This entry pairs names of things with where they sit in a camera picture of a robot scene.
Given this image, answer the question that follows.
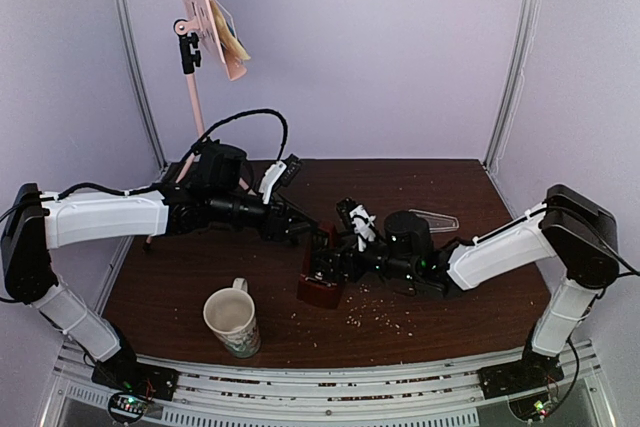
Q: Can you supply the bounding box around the left round circuit board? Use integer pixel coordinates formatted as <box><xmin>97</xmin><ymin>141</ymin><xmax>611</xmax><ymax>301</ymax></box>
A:
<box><xmin>107</xmin><ymin>392</ymin><xmax>150</xmax><ymax>424</ymax></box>

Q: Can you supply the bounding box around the dark red wooden metronome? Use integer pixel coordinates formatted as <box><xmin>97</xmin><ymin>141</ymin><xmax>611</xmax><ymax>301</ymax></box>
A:
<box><xmin>296</xmin><ymin>221</ymin><xmax>344</xmax><ymax>310</ymax></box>

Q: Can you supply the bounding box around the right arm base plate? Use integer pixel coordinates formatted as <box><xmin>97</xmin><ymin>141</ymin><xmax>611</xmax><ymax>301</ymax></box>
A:
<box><xmin>477</xmin><ymin>361</ymin><xmax>564</xmax><ymax>399</ymax></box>

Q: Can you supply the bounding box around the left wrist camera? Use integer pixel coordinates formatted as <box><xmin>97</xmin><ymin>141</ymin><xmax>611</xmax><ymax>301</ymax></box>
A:
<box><xmin>258</xmin><ymin>154</ymin><xmax>303</xmax><ymax>205</ymax></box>

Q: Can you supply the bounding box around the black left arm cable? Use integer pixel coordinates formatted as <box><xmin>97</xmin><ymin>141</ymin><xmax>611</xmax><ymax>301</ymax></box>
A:
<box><xmin>189</xmin><ymin>107</ymin><xmax>291</xmax><ymax>168</ymax></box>

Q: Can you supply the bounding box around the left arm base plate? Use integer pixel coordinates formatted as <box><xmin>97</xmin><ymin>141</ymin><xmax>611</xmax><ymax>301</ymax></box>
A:
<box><xmin>91</xmin><ymin>364</ymin><xmax>179</xmax><ymax>401</ymax></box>

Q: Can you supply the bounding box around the white patterned ceramic mug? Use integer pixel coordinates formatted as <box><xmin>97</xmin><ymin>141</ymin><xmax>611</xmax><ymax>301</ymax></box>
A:
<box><xmin>202</xmin><ymin>277</ymin><xmax>261</xmax><ymax>359</ymax></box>

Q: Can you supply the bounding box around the left aluminium corner post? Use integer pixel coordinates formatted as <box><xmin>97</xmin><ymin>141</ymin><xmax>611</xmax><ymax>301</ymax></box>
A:
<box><xmin>114</xmin><ymin>0</ymin><xmax>167</xmax><ymax>171</ymax></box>

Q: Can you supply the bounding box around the yellow blue music booklet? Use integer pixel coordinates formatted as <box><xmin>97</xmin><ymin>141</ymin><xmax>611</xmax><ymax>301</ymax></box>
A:
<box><xmin>197</xmin><ymin>0</ymin><xmax>251</xmax><ymax>65</ymax></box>

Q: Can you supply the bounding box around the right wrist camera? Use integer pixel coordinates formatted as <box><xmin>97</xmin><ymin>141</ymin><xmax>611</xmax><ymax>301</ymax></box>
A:
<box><xmin>336</xmin><ymin>198</ymin><xmax>378</xmax><ymax>252</ymax></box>

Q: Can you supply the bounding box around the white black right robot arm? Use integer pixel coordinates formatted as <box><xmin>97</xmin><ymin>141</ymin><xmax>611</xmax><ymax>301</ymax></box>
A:
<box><xmin>297</xmin><ymin>184</ymin><xmax>620</xmax><ymax>389</ymax></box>

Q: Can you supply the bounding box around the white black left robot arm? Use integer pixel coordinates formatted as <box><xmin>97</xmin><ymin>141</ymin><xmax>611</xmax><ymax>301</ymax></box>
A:
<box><xmin>1</xmin><ymin>140</ymin><xmax>318</xmax><ymax>391</ymax></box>

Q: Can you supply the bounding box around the right round circuit board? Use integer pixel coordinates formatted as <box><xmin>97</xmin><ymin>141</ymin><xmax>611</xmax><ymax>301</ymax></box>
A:
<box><xmin>508</xmin><ymin>394</ymin><xmax>558</xmax><ymax>422</ymax></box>

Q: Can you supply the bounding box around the clear plastic metronome cover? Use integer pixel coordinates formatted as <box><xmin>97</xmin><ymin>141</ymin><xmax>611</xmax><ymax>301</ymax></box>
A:
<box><xmin>409</xmin><ymin>209</ymin><xmax>460</xmax><ymax>234</ymax></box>

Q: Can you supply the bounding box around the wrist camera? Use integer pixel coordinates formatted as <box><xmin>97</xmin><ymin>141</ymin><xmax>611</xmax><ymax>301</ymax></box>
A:
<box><xmin>258</xmin><ymin>154</ymin><xmax>303</xmax><ymax>205</ymax></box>
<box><xmin>336</xmin><ymin>198</ymin><xmax>378</xmax><ymax>252</ymax></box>

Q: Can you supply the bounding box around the round circuit board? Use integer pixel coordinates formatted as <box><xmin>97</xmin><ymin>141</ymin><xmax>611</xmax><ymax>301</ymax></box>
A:
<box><xmin>107</xmin><ymin>392</ymin><xmax>150</xmax><ymax>424</ymax></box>
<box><xmin>508</xmin><ymin>394</ymin><xmax>558</xmax><ymax>422</ymax></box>

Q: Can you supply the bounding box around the right aluminium corner post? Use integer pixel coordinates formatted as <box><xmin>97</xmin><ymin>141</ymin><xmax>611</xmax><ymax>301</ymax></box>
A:
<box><xmin>483</xmin><ymin>0</ymin><xmax>540</xmax><ymax>175</ymax></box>

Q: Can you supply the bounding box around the pink music stand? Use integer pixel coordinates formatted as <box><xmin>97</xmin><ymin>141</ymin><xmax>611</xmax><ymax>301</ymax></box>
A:
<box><xmin>143</xmin><ymin>0</ymin><xmax>300</xmax><ymax>253</ymax></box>

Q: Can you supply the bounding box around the aluminium corner post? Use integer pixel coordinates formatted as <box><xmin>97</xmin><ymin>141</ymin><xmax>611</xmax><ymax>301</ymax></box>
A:
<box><xmin>114</xmin><ymin>0</ymin><xmax>167</xmax><ymax>171</ymax></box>
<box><xmin>483</xmin><ymin>0</ymin><xmax>540</xmax><ymax>175</ymax></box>

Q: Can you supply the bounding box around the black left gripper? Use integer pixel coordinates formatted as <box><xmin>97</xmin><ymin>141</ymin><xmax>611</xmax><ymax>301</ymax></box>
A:
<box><xmin>210</xmin><ymin>188</ymin><xmax>317</xmax><ymax>242</ymax></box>

